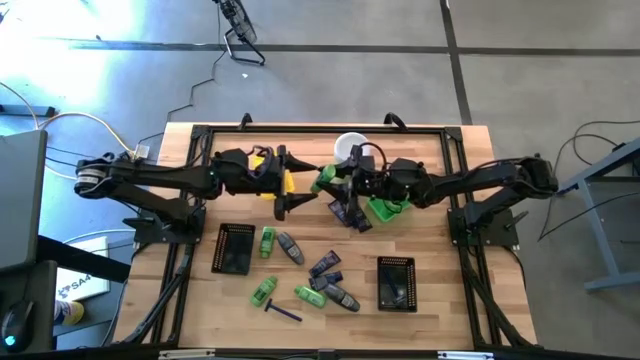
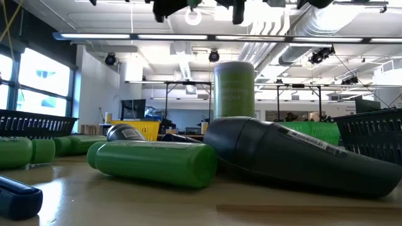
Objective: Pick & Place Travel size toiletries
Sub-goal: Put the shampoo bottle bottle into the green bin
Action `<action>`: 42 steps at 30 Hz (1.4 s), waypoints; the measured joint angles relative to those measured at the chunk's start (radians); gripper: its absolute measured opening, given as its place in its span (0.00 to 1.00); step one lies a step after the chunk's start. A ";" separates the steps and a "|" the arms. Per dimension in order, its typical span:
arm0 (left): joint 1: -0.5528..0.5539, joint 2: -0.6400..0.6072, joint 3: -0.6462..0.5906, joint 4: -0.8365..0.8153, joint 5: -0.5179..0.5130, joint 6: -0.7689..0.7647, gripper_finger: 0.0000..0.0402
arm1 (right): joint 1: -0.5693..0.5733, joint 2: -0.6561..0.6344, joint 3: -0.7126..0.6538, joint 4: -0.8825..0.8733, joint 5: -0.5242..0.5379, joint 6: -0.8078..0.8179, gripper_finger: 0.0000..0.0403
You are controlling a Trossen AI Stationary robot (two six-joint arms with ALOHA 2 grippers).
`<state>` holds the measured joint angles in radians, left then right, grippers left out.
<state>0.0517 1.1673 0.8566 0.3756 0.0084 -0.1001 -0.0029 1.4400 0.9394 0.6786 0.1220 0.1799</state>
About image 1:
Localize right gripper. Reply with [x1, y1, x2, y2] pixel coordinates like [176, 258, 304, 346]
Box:
[317, 143, 397, 225]

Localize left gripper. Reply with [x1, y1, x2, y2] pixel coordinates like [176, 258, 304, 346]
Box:
[248, 144, 320, 222]

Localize green travel bottle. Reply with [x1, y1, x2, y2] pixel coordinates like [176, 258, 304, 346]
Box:
[258, 225, 278, 260]
[309, 163, 339, 195]
[249, 275, 279, 308]
[293, 284, 328, 310]

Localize grey roll-on deodorant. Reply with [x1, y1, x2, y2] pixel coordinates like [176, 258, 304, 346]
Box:
[322, 282, 362, 314]
[277, 231, 306, 266]

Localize yellow plastic basket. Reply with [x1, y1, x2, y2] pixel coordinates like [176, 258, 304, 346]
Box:
[248, 149, 297, 202]

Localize green disinfecting wipes canister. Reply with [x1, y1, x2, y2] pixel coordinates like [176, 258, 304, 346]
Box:
[333, 131, 372, 165]

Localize green plastic basket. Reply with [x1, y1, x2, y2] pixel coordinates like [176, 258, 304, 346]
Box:
[366, 195, 412, 225]

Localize black plastic basket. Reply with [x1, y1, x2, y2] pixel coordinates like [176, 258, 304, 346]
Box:
[376, 255, 419, 314]
[210, 222, 257, 277]

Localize black floor fan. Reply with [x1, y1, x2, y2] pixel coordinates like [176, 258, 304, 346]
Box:
[213, 0, 267, 67]

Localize white label strip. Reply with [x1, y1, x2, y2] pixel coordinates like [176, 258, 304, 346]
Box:
[158, 349, 216, 360]
[437, 351, 495, 360]

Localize white cardboard box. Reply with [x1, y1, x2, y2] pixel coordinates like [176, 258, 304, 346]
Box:
[53, 235, 111, 302]

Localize yellow white cup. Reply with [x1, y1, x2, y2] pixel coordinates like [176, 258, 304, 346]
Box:
[53, 299, 85, 327]

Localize grey monitor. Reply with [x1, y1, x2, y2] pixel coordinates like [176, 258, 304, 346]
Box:
[0, 129, 49, 274]

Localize black floor bar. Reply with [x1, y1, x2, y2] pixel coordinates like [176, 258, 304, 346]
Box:
[0, 103, 56, 117]

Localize black desk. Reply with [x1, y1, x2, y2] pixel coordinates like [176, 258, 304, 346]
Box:
[0, 234, 132, 354]

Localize black computer mouse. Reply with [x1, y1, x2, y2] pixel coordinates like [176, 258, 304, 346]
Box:
[1, 298, 35, 354]

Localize white yellow floor cable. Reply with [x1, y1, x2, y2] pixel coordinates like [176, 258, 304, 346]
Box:
[0, 81, 137, 181]

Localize black straight floor cable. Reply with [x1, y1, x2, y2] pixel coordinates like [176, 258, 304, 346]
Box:
[537, 191, 640, 244]

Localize blue-grey table frame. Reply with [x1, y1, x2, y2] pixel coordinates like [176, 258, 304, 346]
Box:
[552, 137, 640, 292]

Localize black looped floor cable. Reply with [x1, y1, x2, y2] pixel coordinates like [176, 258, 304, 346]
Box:
[553, 119, 640, 189]

